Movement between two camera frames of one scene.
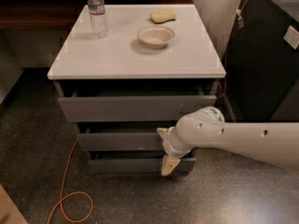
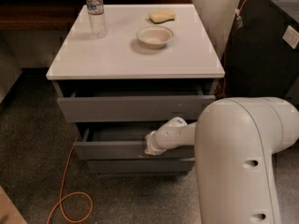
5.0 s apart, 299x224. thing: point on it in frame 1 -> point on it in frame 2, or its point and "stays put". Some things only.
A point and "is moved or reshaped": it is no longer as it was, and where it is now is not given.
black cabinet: x=262 y=63 stays put
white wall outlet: x=291 y=36 stays put
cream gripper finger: x=168 y=165 -> x=150 y=152
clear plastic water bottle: x=97 y=12 stays put
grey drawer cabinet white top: x=155 y=64 stays put
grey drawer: x=120 y=142 is moved or reshaped
